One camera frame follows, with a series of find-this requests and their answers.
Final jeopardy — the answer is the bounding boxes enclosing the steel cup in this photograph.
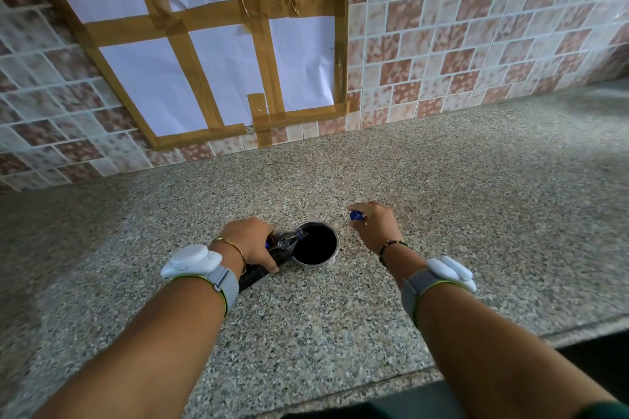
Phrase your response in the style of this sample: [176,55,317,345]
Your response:
[291,221,341,268]

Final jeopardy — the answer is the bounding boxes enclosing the person's left forearm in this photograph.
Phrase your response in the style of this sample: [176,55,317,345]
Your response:
[33,276,232,419]

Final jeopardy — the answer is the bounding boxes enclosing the gold bangle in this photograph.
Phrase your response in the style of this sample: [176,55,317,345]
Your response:
[211,237,247,278]

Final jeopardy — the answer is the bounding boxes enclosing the person's left hand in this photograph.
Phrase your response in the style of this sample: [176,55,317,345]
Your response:
[221,217,282,275]

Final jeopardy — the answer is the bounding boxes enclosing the white wrist tracker grey strap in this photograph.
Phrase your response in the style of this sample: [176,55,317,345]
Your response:
[160,244,241,319]
[400,256,478,329]

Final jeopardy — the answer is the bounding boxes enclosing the person's right forearm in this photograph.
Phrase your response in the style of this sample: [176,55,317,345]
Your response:
[384,257,621,419]

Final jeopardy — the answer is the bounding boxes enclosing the clear plastic bottle dark drink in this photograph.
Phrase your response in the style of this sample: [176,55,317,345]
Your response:
[238,230,309,293]

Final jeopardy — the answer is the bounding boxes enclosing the brown tape strips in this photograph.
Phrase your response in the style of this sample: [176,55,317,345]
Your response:
[17,0,351,149]

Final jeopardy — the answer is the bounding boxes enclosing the beaded bracelet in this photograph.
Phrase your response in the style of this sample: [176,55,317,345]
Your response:
[378,239,410,271]

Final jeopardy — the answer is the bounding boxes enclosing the white paper sheet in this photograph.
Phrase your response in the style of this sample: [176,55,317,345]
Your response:
[29,0,345,139]

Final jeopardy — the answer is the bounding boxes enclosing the person's right hand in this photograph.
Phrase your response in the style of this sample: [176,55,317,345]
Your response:
[346,201,405,258]

